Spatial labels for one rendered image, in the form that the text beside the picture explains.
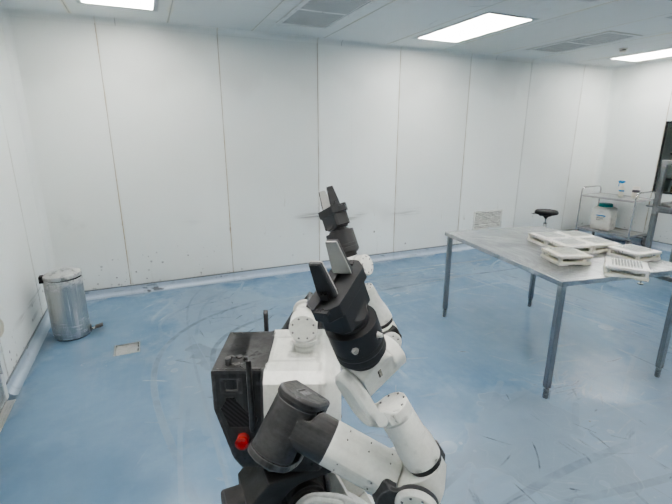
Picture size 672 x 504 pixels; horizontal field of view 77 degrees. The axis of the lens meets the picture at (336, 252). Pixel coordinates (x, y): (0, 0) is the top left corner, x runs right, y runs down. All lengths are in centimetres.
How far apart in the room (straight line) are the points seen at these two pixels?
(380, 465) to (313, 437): 14
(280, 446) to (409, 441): 25
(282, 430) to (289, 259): 486
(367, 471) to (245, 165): 469
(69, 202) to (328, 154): 300
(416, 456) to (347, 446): 13
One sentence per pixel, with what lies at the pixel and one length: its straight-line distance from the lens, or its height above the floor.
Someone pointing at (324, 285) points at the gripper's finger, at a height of 158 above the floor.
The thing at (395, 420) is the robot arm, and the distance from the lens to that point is 79.
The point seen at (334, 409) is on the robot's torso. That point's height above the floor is 117.
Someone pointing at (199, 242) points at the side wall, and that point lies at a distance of 536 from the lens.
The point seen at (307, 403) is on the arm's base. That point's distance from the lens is 86.
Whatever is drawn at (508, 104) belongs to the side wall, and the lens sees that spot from 735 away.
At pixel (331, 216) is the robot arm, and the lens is 127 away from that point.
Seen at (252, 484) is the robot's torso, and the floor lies 92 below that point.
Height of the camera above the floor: 178
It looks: 16 degrees down
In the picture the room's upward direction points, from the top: straight up
